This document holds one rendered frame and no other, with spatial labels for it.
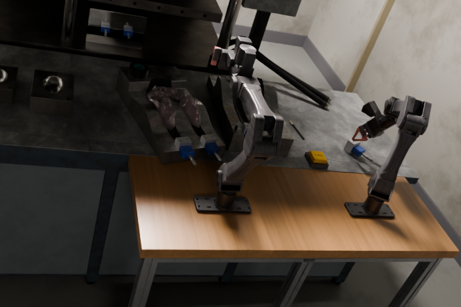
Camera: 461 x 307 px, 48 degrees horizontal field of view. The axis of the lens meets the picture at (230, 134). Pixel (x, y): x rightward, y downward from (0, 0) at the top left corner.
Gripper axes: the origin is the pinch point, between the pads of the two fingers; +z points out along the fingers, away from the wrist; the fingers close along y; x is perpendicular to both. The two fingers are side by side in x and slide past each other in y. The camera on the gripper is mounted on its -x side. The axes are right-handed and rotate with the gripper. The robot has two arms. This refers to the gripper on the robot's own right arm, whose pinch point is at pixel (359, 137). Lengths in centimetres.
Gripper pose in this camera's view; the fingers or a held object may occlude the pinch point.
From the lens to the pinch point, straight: 235.7
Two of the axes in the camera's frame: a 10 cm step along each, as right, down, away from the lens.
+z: -5.4, 4.2, 7.2
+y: -7.3, 1.9, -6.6
